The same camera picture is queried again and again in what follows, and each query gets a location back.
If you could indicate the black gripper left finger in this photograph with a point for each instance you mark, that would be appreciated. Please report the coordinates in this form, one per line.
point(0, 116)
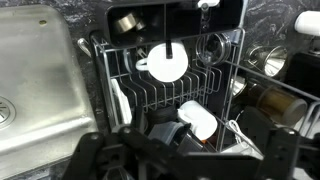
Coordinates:
point(126, 156)

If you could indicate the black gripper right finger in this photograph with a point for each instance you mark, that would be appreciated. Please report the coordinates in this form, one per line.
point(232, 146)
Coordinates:
point(286, 156)

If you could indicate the stainless steel sink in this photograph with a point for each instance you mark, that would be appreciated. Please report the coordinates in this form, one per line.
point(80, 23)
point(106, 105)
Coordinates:
point(40, 83)

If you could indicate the clear plastic container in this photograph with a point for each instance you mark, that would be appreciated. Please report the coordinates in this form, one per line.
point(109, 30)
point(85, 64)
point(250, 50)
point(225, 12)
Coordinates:
point(122, 103)

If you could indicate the amber glass jar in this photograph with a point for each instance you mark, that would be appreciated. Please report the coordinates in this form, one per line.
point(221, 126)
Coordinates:
point(280, 103)

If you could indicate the orange bottle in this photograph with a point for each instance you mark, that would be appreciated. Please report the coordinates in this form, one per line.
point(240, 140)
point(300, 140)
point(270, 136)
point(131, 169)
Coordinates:
point(204, 141)

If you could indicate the white ceramic mug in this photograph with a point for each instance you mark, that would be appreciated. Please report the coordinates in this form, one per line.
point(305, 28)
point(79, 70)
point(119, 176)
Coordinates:
point(200, 118)

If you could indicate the steel cup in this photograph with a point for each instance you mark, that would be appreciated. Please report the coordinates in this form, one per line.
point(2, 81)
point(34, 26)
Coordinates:
point(276, 61)
point(255, 56)

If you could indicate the white tumbler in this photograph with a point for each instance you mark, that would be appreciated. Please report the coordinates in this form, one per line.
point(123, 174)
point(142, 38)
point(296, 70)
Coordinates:
point(166, 66)

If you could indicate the clear round glass jar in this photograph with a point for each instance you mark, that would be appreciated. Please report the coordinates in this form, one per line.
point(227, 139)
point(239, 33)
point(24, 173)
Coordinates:
point(213, 48)

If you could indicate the small metal cup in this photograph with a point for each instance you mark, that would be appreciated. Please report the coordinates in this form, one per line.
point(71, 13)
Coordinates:
point(125, 23)

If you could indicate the white rounded appliance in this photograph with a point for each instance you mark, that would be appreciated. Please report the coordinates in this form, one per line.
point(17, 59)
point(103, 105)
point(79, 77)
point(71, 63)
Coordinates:
point(310, 23)

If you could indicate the black utensil caddy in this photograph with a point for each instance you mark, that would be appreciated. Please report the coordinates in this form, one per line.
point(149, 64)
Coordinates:
point(220, 20)

